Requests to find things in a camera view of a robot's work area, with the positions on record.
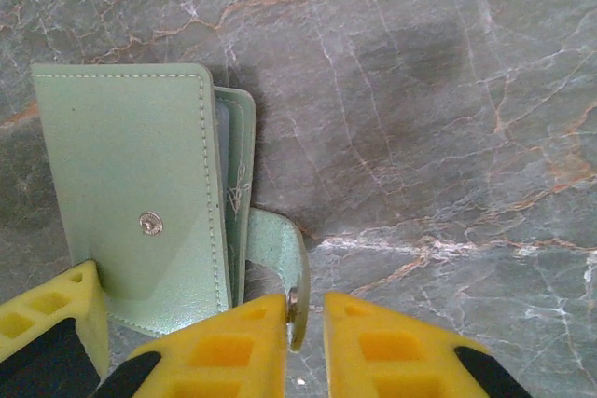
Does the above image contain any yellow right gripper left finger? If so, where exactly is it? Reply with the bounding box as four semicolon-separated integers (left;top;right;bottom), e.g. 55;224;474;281
95;293;289;398

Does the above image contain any green card holder wallet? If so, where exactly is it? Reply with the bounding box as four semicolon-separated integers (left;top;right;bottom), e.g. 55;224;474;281
30;62;312;355

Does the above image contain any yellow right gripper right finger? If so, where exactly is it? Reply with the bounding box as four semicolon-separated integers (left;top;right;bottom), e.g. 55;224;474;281
324;291;535;398

